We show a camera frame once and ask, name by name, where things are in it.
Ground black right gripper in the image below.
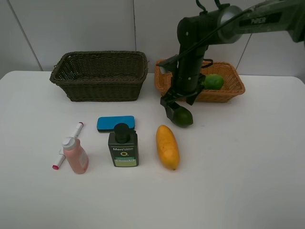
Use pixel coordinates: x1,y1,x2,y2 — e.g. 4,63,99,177
160,46,207,122

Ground dark green avocado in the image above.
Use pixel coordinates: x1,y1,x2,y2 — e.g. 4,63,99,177
172,106,193,128

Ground yellow mango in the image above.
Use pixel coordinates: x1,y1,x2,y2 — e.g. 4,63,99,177
156,125,180,170

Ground light green lime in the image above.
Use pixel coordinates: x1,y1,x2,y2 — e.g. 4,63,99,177
202,74,224,90

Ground dark green pump bottle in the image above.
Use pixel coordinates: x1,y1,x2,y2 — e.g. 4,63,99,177
108,123,139,167

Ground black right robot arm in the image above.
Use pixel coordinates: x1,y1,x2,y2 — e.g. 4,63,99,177
158,0,305,127

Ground blue whiteboard eraser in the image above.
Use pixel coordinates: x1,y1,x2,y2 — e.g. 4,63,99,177
97,115,135,133

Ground orange wicker basket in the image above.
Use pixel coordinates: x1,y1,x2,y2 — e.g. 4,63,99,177
154,62,245,103

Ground dark brown wicker basket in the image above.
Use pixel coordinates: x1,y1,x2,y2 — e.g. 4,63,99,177
50,51,148,102

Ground pink lotion bottle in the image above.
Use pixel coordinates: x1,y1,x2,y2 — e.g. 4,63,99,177
62,138,89,174

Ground white red-capped marker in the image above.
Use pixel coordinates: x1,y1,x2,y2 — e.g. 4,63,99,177
52,122,84,170

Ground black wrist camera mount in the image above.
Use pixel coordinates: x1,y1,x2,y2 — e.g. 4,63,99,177
157,55,178,73

